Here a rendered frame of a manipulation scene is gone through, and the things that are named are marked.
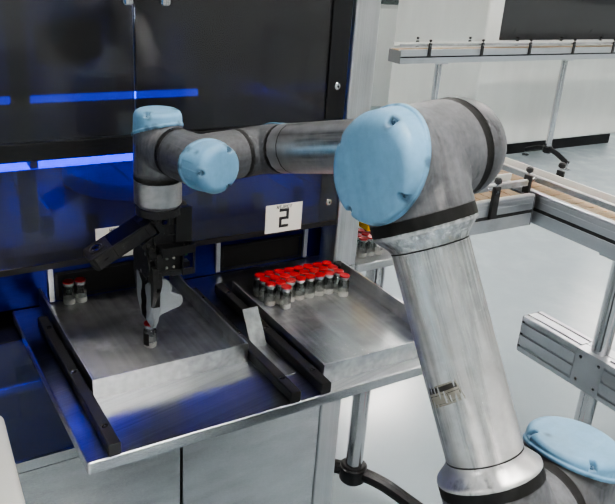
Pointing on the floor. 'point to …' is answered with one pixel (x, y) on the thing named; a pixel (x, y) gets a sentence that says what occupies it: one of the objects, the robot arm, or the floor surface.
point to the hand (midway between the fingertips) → (146, 318)
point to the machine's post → (367, 30)
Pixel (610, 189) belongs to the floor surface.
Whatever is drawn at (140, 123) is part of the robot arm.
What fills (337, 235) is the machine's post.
